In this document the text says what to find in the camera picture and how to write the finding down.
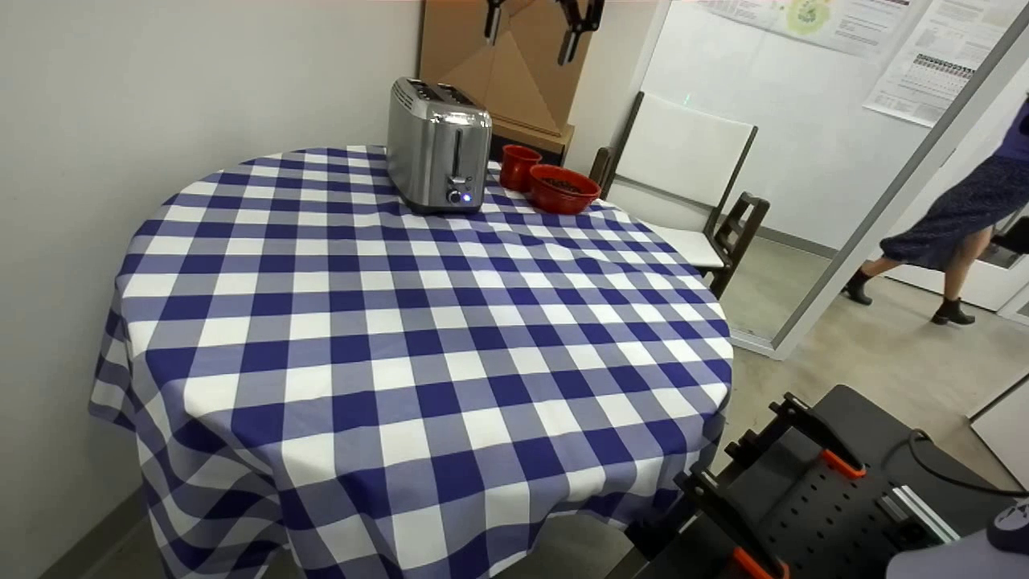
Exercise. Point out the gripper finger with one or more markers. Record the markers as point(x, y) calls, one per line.
point(575, 20)
point(493, 16)

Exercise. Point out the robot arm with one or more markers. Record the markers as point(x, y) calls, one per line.
point(965, 555)

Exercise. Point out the silver two-slot toaster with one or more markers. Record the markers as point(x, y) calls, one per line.
point(430, 153)

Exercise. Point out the cardboard box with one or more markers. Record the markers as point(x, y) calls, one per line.
point(522, 80)

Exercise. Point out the red cup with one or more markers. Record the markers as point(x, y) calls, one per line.
point(516, 167)

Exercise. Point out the dark wooden chair white cushions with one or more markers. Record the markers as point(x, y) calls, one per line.
point(683, 153)

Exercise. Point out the red bowl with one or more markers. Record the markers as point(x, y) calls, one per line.
point(563, 193)

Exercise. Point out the poster with green circle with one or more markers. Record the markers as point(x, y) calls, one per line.
point(836, 20)

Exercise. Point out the blue white checkered tablecloth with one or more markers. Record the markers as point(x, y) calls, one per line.
point(386, 354)

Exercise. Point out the poster with tables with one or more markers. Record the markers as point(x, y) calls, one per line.
point(932, 72)

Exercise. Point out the person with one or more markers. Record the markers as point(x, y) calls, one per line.
point(957, 217)

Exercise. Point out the black clamp with orange trigger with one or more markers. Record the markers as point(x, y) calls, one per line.
point(812, 430)
point(727, 515)

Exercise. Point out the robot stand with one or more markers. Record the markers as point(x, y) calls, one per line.
point(828, 515)

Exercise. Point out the white board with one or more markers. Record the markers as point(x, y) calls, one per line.
point(1005, 434)

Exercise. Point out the grey metal frame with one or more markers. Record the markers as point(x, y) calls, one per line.
point(884, 209)

